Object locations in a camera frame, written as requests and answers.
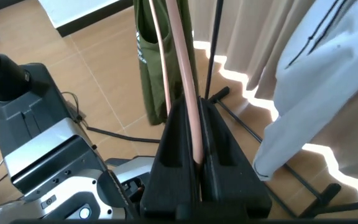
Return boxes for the beige curtain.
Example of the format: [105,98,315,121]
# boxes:
[187,0,358,187]

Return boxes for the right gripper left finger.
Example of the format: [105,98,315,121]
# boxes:
[140,95,201,219]

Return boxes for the black cable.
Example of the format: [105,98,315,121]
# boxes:
[78,116,162,144]

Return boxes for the pale grey shorts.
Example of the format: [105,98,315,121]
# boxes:
[252,0,358,182]

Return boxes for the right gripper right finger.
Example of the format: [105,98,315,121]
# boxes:
[198,96,273,219]

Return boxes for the pink clothes hanger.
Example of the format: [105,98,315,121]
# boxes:
[147,0,205,166]

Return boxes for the black clothes rack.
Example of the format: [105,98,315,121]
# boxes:
[204,0,358,218]

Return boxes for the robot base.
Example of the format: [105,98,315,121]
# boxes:
[0,62,155,220]

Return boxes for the green garment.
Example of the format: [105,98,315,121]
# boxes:
[133,0,198,126]

